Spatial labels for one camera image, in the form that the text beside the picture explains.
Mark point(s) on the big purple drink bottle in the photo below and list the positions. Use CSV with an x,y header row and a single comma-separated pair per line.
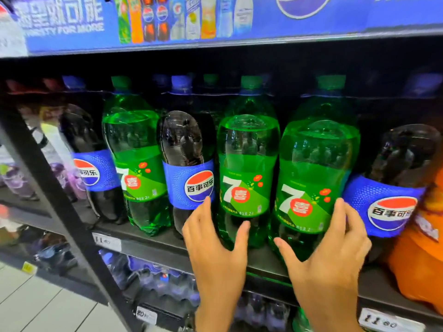
x,y
69,179

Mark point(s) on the person's right hand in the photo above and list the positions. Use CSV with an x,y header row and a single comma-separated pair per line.
x,y
328,280

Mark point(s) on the person's left hand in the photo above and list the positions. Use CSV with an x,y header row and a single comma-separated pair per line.
x,y
218,269

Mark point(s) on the black metal shelf rack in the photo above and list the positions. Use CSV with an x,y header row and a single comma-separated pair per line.
x,y
78,238

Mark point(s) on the big green soda bottle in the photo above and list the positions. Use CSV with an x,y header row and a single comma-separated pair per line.
x,y
311,169
247,162
138,176

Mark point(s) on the big blue-label cola bottle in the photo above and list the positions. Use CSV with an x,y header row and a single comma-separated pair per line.
x,y
188,183
97,169
384,203

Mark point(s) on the small yellow price tag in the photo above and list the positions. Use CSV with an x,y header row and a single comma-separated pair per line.
x,y
29,268

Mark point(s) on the small white price tag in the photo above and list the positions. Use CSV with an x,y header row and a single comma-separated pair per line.
x,y
107,242
146,315
12,41

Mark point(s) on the pack of blue-capped bottles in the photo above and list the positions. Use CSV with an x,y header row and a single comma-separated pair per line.
x,y
155,273

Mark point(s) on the big orange soda bottle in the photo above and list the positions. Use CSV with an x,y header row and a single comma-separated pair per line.
x,y
415,273

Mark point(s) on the pack of dark bottles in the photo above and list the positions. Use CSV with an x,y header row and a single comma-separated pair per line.
x,y
57,255
263,311

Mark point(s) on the slim blue shelf banner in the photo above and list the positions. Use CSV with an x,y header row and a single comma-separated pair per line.
x,y
346,20

